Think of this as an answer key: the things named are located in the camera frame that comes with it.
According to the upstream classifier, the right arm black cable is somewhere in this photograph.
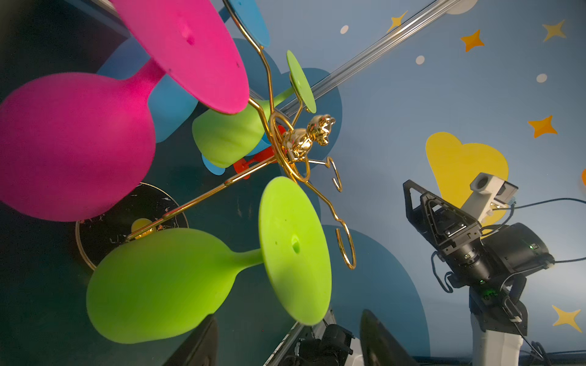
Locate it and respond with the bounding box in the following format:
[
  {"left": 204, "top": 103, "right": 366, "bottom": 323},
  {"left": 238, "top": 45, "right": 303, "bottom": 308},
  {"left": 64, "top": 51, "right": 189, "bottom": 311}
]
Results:
[{"left": 429, "top": 197, "right": 586, "bottom": 366}]

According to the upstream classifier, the red wine glass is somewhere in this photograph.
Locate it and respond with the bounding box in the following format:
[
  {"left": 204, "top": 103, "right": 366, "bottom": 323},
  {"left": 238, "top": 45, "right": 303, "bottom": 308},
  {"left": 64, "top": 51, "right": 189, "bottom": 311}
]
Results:
[{"left": 233, "top": 134, "right": 278, "bottom": 175}]

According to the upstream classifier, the gold wire glass rack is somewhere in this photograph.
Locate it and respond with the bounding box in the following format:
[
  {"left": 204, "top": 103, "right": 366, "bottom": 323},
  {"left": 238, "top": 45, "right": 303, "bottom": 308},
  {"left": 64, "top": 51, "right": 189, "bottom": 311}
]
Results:
[{"left": 74, "top": 0, "right": 357, "bottom": 271}]

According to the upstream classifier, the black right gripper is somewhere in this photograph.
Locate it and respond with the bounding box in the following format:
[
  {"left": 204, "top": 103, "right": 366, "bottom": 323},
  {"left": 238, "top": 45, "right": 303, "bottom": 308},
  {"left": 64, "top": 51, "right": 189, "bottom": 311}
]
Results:
[{"left": 403, "top": 180, "right": 492, "bottom": 284}]

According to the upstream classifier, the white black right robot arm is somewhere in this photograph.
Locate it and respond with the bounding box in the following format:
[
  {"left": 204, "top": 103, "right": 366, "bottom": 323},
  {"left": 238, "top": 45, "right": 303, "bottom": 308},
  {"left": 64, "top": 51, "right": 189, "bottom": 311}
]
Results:
[{"left": 403, "top": 173, "right": 555, "bottom": 365}]

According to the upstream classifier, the right aluminium corner post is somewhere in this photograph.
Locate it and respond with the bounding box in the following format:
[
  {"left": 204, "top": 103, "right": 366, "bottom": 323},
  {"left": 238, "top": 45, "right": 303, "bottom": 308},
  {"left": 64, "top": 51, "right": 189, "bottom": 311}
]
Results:
[{"left": 278, "top": 0, "right": 463, "bottom": 117}]

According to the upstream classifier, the blue wine glass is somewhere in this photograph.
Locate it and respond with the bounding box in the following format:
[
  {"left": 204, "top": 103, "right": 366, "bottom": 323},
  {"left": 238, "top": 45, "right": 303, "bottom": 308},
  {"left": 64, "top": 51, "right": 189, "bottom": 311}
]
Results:
[
  {"left": 97, "top": 1, "right": 271, "bottom": 143},
  {"left": 201, "top": 135, "right": 270, "bottom": 176}
]

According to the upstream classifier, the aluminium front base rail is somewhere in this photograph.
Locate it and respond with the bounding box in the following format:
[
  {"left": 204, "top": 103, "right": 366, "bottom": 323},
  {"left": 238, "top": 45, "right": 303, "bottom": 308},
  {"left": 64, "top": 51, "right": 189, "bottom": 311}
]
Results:
[{"left": 265, "top": 310, "right": 365, "bottom": 365}]

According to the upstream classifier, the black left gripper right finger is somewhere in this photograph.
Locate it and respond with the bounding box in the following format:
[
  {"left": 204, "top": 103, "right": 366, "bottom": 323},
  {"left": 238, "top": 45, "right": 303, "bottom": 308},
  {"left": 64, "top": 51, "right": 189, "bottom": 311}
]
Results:
[{"left": 360, "top": 310, "right": 418, "bottom": 366}]

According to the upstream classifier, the pink wine glass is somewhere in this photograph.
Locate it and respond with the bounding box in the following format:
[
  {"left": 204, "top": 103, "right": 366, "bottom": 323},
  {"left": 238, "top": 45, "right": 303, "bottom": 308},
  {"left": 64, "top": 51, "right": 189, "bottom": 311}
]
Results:
[{"left": 1, "top": 1, "right": 249, "bottom": 222}]

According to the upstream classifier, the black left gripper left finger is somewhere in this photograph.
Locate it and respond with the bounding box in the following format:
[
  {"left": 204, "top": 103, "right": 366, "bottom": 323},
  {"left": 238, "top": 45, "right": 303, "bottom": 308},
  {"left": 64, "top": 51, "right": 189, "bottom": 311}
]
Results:
[{"left": 163, "top": 314, "right": 218, "bottom": 366}]

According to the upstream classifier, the green wine glass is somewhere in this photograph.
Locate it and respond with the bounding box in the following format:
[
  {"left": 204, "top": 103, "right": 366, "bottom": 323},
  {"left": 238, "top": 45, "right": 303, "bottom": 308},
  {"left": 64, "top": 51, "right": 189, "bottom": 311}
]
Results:
[
  {"left": 86, "top": 176, "right": 333, "bottom": 344},
  {"left": 192, "top": 50, "right": 317, "bottom": 175}
]

